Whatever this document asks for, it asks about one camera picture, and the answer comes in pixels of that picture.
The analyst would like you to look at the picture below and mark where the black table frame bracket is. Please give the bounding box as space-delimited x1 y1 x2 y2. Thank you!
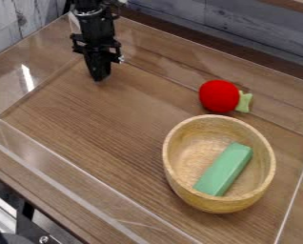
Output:
14 200 62 244

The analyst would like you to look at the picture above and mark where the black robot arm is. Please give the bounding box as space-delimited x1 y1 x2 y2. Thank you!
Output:
69 0 125 82

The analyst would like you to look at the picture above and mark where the light wooden bowl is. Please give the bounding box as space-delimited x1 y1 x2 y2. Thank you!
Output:
161 115 276 214

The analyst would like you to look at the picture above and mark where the green rectangular block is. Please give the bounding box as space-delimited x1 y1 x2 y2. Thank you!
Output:
193 143 253 196

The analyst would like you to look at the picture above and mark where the red plush strawberry toy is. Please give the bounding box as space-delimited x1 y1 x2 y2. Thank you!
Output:
199 80 253 113

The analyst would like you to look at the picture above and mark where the clear acrylic tray wall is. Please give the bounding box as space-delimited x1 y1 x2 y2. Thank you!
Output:
0 17 303 244

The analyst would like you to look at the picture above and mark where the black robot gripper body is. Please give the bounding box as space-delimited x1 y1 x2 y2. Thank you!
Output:
69 33 124 64

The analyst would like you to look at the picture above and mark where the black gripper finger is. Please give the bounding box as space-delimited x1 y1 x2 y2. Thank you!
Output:
84 51 100 82
100 53 112 80

